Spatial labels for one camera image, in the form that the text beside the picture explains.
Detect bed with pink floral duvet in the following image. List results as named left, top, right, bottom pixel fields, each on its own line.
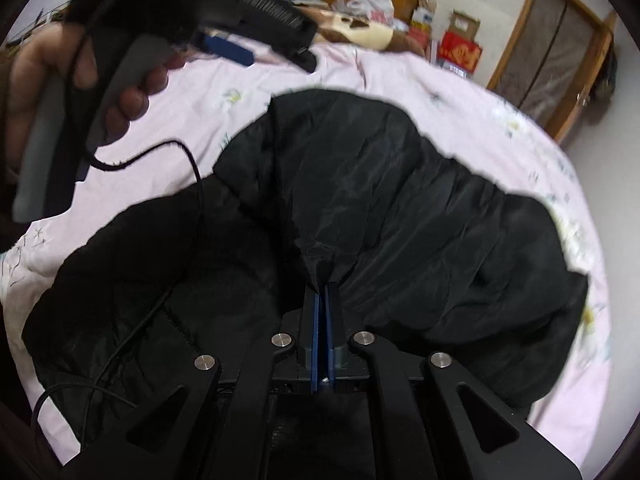
left=0, top=35, right=613, bottom=466

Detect white plastic bag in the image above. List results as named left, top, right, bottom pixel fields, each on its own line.
left=345, top=0, right=396, bottom=24

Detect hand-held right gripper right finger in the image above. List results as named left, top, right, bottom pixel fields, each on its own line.
left=324, top=282, right=584, bottom=480

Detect person's left hand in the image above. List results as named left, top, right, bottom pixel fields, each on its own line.
left=0, top=24, right=189, bottom=176

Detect black cable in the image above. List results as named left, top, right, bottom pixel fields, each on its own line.
left=30, top=140, right=206, bottom=431

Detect black puffer jacket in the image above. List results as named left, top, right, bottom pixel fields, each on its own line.
left=22, top=87, right=590, bottom=441

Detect hanging bags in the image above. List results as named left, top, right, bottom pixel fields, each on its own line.
left=592, top=42, right=619, bottom=111

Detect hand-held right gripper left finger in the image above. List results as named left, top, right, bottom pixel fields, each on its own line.
left=60, top=282, right=322, bottom=480

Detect red gift box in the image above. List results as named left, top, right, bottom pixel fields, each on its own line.
left=437, top=30, right=484, bottom=74

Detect brown dog print blanket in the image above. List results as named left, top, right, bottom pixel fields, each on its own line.
left=300, top=2, right=426, bottom=56

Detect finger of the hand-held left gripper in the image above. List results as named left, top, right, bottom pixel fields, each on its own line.
left=199, top=32, right=257, bottom=69
left=287, top=35, right=319, bottom=74

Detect wooden framed door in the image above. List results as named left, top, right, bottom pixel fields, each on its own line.
left=487, top=0, right=619, bottom=143

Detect open cardboard box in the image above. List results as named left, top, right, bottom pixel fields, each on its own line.
left=446, top=9, right=481, bottom=37

